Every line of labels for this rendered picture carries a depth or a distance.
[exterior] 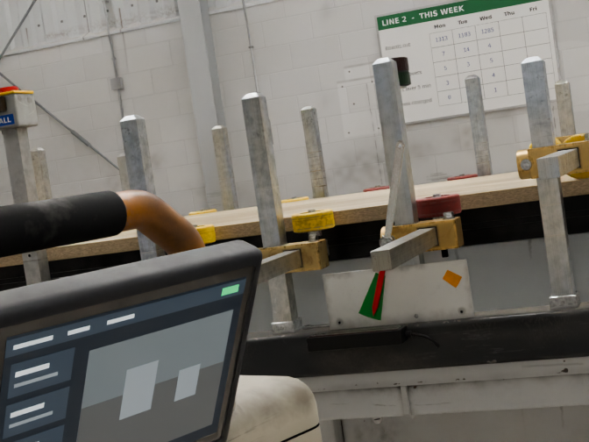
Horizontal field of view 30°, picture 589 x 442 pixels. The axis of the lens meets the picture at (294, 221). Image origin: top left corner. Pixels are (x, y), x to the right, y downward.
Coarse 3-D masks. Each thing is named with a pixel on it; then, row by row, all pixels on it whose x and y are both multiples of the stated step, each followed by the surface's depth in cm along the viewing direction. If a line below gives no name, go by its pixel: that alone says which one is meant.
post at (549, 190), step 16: (528, 64) 180; (544, 64) 182; (528, 80) 180; (544, 80) 180; (528, 96) 181; (544, 96) 180; (528, 112) 181; (544, 112) 180; (544, 128) 180; (544, 144) 181; (544, 192) 181; (560, 192) 181; (544, 208) 182; (560, 208) 181; (544, 224) 182; (560, 224) 181; (544, 240) 182; (560, 240) 181; (560, 256) 182; (560, 272) 182; (560, 288) 182
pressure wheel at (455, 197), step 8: (416, 200) 197; (424, 200) 195; (432, 200) 194; (440, 200) 194; (448, 200) 194; (456, 200) 195; (424, 208) 195; (432, 208) 194; (440, 208) 194; (448, 208) 194; (456, 208) 195; (424, 216) 195; (432, 216) 194; (440, 216) 194; (448, 256) 198
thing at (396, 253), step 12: (432, 228) 186; (396, 240) 172; (408, 240) 170; (420, 240) 176; (432, 240) 184; (372, 252) 160; (384, 252) 159; (396, 252) 162; (408, 252) 169; (420, 252) 175; (372, 264) 160; (384, 264) 159; (396, 264) 161
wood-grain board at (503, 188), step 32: (384, 192) 268; (416, 192) 241; (448, 192) 220; (480, 192) 202; (512, 192) 200; (576, 192) 196; (192, 224) 249; (224, 224) 225; (256, 224) 218; (288, 224) 215; (64, 256) 233
